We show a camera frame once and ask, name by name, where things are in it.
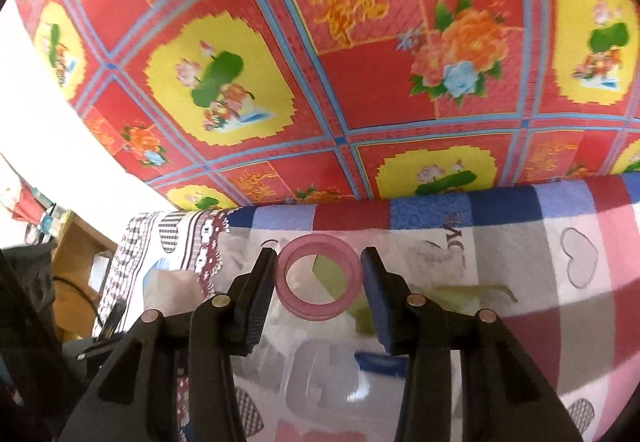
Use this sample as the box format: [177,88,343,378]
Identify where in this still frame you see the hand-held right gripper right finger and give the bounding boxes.
[360,247,583,442]

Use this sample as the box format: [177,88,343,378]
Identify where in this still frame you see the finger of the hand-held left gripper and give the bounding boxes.
[77,299,128,362]

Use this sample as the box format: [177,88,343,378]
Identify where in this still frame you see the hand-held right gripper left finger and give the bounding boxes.
[60,247,278,442]

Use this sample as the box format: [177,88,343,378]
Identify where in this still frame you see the pink tape ring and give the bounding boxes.
[276,235,362,322]

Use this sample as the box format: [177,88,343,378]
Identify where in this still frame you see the clear blister pack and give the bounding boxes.
[282,337,411,408]

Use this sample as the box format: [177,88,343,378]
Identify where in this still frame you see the wooden shelf unit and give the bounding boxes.
[50,212,121,338]

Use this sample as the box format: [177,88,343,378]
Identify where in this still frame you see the hanging red decoration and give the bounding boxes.
[0,172,66,243]

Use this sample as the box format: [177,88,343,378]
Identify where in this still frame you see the red floral printed cloth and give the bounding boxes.
[10,0,640,213]

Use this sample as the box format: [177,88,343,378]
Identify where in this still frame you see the thick black cable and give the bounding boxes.
[52,274,106,323]

